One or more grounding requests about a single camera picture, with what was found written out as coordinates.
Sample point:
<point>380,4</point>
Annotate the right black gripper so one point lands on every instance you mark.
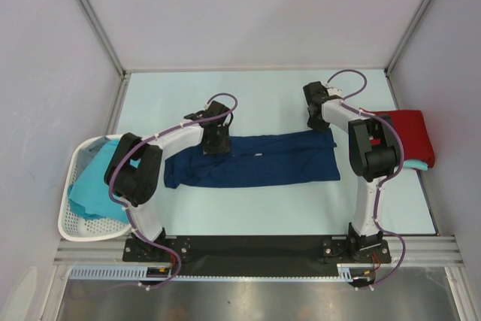
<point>318,126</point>

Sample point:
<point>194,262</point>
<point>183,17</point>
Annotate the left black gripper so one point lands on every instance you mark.
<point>224,146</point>

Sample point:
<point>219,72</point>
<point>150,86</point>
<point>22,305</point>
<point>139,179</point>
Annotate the navy blue t shirt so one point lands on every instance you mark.
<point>256,161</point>

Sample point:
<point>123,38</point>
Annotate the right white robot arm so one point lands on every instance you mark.
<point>376,155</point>

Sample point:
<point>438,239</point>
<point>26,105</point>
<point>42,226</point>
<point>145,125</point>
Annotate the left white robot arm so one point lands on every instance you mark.
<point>134,171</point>

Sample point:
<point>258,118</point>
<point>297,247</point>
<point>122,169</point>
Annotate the folded red t shirt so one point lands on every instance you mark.
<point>410,126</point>

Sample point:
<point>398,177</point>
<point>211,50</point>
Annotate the folded light blue t shirt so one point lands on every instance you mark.
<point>416,164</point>

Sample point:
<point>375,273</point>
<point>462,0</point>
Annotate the grey shirt in basket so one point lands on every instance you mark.
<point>87,153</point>

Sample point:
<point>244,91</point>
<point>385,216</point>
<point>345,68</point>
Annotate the turquoise t shirt in basket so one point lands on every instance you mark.
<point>88,196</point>

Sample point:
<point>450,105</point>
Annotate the white laundry basket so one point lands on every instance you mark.
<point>74,228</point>

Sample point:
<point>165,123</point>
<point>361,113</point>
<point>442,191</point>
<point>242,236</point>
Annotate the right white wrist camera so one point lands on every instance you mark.
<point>333,91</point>

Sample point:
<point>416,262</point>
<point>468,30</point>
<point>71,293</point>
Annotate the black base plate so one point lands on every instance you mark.
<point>270,256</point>

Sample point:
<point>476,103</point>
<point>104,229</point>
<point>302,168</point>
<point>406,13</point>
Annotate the light blue cable duct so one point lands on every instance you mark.
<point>102,272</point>

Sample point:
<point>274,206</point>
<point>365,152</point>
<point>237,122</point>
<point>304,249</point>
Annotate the aluminium frame rail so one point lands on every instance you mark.
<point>421,251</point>

